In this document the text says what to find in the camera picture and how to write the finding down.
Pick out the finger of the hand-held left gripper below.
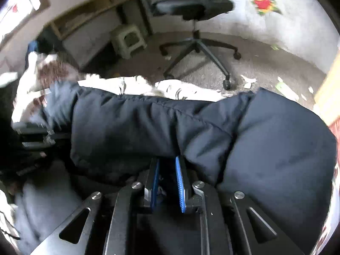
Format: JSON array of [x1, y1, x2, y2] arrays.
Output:
[[16, 150, 54, 176], [12, 121, 71, 149]]

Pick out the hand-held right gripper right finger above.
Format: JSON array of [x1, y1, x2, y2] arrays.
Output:
[[175, 155, 303, 255]]

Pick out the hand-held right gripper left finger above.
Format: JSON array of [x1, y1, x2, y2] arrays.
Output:
[[32, 158, 161, 255]]

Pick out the navy puffer jacket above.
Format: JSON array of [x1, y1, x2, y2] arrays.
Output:
[[32, 81, 338, 253]]

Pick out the floral satin blanket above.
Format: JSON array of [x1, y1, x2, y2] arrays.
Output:
[[0, 53, 340, 255]]

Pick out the wooden desk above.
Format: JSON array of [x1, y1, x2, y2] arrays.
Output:
[[44, 0, 153, 69]]

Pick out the window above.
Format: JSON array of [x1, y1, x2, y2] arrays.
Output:
[[0, 0, 51, 51]]

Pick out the scattered paper scraps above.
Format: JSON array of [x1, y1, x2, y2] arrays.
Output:
[[162, 42, 316, 103]]

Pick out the plastic stool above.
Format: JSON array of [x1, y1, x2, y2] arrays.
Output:
[[110, 24, 147, 60]]

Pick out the wooden cabinet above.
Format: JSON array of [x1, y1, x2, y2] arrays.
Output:
[[313, 58, 340, 125]]

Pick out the black office chair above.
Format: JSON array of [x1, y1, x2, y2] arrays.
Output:
[[138, 0, 242, 91]]

